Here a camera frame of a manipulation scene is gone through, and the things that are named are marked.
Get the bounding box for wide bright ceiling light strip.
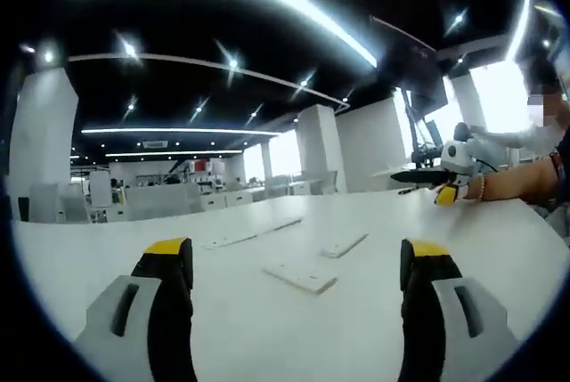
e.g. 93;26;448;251
68;0;379;68

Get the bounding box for white standing board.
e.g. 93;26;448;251
88;170;112;210

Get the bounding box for thin ceiling light strip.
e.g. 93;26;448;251
80;126;282;136
106;148;244;158

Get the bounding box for black cable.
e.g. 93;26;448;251
475;156;501;175

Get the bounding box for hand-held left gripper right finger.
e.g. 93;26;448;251
397;239;521;382

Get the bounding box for white square pillar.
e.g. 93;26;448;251
297;103;340;195
8;68;80;223

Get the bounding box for small white socket holder cover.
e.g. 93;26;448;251
319;232;371;260

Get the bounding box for ceiling spot lights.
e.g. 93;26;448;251
20;7;468;120

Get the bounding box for black hanging monitor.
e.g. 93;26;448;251
370;15;449;110

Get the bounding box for display shelves with red boxes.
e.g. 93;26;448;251
167;158;224;185

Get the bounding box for long white socket holder strip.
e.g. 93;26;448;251
199;216;304;251

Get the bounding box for white low cabinets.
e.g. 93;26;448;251
199;190;256;212

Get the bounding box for short ceiling light strip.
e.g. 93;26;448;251
507;0;533;61

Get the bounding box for white slotted socket holder plate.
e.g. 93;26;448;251
261;263;338;297

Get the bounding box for bright window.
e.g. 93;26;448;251
469;65;535;134
242;130;300;179

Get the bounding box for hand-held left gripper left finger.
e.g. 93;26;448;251
72;236;198;382

